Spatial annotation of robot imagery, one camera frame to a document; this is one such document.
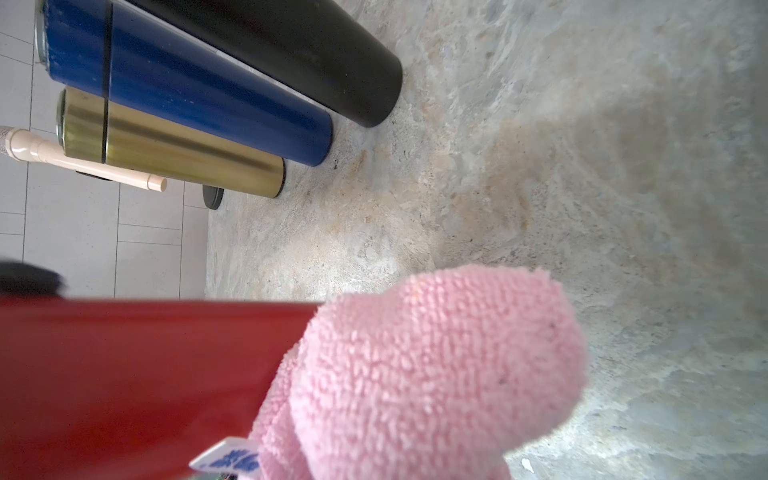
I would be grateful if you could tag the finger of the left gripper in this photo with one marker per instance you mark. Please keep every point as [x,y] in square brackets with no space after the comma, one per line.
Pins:
[24,280]

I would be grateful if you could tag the red thermos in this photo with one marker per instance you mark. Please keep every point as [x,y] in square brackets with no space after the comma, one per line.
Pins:
[108,389]

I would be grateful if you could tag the gold thermos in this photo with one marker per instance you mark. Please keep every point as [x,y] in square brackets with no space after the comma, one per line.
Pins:
[92,128]

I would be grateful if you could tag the blue thermos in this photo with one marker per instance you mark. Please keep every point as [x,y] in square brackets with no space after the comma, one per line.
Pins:
[121,53]

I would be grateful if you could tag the black thermos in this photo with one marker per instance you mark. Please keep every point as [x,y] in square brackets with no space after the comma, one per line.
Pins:
[313,47]

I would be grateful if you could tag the pink cloth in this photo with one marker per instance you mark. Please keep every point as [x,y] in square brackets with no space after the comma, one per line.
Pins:
[437,377]

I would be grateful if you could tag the beige microphone on black stand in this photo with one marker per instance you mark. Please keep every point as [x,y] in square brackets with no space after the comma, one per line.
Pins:
[23,145]

